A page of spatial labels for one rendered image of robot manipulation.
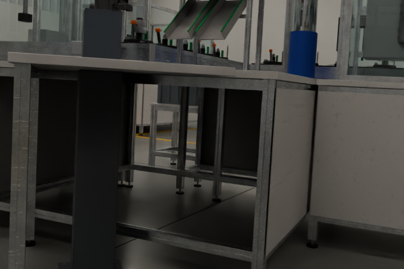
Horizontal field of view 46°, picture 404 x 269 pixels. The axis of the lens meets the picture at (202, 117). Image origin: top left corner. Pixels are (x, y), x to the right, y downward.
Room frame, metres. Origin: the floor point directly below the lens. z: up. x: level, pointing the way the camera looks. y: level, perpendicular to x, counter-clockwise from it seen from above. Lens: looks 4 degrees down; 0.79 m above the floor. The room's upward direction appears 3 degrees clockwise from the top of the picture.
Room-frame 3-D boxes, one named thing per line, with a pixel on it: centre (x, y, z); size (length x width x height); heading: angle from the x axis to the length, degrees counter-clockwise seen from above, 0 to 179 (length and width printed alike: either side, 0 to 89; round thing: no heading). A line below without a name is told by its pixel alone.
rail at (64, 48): (2.24, 0.63, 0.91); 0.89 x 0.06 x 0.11; 66
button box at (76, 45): (2.11, 0.48, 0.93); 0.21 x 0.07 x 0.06; 66
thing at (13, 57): (1.91, 0.36, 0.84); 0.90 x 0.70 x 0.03; 17
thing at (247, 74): (2.68, 0.14, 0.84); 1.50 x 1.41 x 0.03; 66
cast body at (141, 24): (2.28, 0.31, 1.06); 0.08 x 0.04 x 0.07; 156
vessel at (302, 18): (2.76, -0.55, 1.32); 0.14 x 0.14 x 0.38
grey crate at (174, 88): (4.40, 0.06, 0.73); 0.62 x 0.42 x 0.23; 66
